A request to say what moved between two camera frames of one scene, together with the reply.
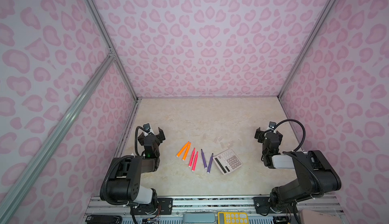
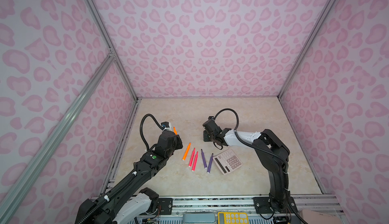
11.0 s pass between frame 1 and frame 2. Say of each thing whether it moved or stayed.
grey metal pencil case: stayed
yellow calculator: stayed
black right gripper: moved
